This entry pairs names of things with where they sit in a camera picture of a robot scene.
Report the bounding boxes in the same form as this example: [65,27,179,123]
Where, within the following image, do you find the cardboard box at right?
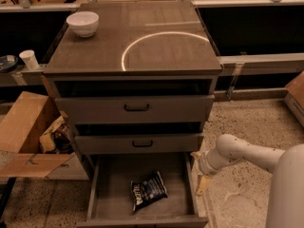
[284,71,304,127]

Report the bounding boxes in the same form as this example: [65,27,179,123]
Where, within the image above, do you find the snack bags in box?
[39,116,73,154]

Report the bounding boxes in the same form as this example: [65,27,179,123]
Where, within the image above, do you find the blue chip bag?
[130,171,168,212]

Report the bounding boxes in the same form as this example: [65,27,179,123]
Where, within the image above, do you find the dark round dish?
[0,55,18,73]

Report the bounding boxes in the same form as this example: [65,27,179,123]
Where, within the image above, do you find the grey middle drawer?
[75,133,203,155]

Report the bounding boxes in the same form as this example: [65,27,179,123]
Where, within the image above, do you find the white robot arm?
[191,134,304,228]

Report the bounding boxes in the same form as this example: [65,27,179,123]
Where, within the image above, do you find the white ceramic bowl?
[66,11,99,37]

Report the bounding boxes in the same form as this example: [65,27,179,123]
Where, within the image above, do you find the grey open bottom drawer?
[77,153,208,228]

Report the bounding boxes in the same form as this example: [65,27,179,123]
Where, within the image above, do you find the open cardboard box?
[0,91,89,181]

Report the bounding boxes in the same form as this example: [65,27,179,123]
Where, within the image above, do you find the grey top drawer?
[55,96,214,124]

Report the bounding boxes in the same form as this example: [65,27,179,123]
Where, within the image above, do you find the grey drawer cabinet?
[43,0,223,228]

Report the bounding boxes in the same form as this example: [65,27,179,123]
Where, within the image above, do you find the clear bracket on shelf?
[226,63,244,101]

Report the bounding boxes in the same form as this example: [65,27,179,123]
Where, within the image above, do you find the white paper cup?
[19,49,39,69]

